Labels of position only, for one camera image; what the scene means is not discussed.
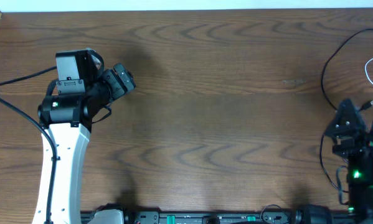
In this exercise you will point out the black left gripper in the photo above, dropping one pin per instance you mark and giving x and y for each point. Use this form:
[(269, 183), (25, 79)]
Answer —
[(119, 86)]

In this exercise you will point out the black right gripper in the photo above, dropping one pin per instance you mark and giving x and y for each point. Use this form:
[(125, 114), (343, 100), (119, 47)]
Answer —
[(355, 126)]

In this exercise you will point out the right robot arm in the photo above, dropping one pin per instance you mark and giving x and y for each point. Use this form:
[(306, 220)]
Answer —
[(355, 191)]

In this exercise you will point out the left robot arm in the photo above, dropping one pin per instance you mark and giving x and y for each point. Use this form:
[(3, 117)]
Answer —
[(65, 137)]

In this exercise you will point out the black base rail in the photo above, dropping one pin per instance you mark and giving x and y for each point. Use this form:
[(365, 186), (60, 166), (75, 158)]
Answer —
[(112, 213)]

